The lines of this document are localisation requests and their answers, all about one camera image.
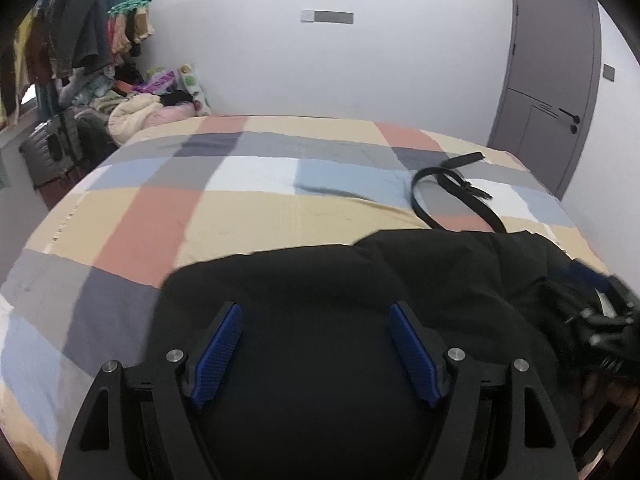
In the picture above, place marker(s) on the green clip sock hanger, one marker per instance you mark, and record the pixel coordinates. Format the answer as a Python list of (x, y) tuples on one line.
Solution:
[(127, 6)]

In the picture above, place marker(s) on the checkered patchwork bed blanket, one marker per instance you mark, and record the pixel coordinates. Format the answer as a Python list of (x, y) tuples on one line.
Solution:
[(84, 285)]

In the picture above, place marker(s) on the small grey wall switch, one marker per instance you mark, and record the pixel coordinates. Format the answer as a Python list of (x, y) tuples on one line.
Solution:
[(608, 72)]

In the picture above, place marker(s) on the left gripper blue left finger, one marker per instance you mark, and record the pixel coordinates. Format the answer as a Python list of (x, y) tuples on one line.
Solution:
[(211, 353)]

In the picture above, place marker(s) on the grey hard suitcase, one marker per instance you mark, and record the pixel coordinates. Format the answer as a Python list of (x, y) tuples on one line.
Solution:
[(52, 150)]

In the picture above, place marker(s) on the black puffer jacket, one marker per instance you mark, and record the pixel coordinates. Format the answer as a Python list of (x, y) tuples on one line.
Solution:
[(316, 388)]

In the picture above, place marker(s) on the dotted rolled mat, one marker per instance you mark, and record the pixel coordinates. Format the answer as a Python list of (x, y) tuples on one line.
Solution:
[(192, 86)]

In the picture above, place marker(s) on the person right hand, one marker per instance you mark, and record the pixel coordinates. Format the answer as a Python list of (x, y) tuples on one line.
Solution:
[(610, 417)]

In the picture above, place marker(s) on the grey bedroom door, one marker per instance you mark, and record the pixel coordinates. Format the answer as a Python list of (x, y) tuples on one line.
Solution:
[(550, 87)]

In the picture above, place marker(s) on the grey wall panel switch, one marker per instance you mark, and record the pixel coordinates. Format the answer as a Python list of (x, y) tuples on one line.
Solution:
[(328, 17)]

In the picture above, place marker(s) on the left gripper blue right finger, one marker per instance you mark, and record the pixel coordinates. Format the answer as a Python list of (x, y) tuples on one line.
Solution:
[(422, 353)]

